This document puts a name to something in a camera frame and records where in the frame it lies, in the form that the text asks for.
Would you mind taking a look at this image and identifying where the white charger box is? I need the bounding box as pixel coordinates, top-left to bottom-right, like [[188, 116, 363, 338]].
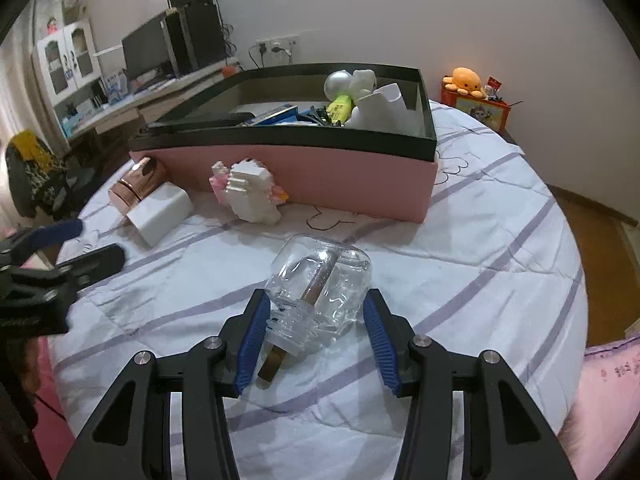
[[126, 182, 193, 247]]

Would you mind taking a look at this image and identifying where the rose gold metal cup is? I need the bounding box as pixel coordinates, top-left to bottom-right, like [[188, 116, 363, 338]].
[[108, 157, 168, 216]]

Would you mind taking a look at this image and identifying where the white block toy figure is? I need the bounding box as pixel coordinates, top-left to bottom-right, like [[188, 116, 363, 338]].
[[209, 158, 288, 226]]

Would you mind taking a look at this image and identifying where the clear glass jar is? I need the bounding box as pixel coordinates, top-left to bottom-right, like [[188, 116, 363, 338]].
[[258, 234, 372, 385]]

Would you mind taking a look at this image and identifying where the blue card box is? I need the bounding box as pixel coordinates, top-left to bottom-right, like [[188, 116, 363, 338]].
[[243, 104, 298, 127]]

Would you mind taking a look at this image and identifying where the black remote control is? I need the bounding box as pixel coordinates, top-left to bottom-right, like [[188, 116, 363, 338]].
[[165, 112, 255, 129]]

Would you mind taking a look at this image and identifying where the black hair claw clip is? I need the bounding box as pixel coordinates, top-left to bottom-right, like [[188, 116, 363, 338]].
[[297, 105, 333, 127]]

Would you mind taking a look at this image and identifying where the yellow highlighter pen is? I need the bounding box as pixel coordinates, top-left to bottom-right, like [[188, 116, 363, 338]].
[[326, 94, 354, 126]]

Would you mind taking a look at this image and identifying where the person's left hand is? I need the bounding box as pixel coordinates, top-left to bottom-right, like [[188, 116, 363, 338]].
[[0, 336, 42, 430]]

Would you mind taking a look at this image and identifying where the black office chair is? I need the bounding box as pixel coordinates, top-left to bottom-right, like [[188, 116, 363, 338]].
[[4, 130, 101, 221]]

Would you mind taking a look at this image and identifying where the pink pillow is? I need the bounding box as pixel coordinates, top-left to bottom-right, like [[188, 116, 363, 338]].
[[559, 336, 639, 479]]

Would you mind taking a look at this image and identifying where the round bed striped sheet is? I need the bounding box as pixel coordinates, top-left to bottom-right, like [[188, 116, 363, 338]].
[[50, 104, 588, 479]]

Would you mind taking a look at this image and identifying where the white desk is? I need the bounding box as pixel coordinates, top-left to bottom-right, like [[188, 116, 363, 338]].
[[67, 58, 240, 141]]

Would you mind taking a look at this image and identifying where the black computer monitor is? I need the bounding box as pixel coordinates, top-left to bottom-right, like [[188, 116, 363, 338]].
[[122, 13, 172, 81]]

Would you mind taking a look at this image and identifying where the black computer tower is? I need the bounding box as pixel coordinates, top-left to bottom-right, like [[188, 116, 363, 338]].
[[163, 3, 228, 76]]

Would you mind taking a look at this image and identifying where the red storage crate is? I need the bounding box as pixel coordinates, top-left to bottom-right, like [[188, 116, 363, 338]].
[[440, 86, 511, 133]]

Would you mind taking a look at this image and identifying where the pink box with black rim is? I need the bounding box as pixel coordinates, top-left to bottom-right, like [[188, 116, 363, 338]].
[[129, 63, 437, 223]]

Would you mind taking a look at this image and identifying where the silver ball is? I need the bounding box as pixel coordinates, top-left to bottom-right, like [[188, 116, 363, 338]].
[[323, 70, 352, 102]]

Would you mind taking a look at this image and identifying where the orange octopus plush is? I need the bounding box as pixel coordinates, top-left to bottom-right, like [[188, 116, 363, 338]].
[[442, 67, 486, 99]]

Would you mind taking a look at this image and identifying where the white wall cabinet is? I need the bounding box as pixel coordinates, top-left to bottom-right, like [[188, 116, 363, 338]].
[[34, 20, 102, 107]]

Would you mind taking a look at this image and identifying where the wall power strip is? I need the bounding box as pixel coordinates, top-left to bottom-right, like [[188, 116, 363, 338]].
[[256, 34, 302, 54]]

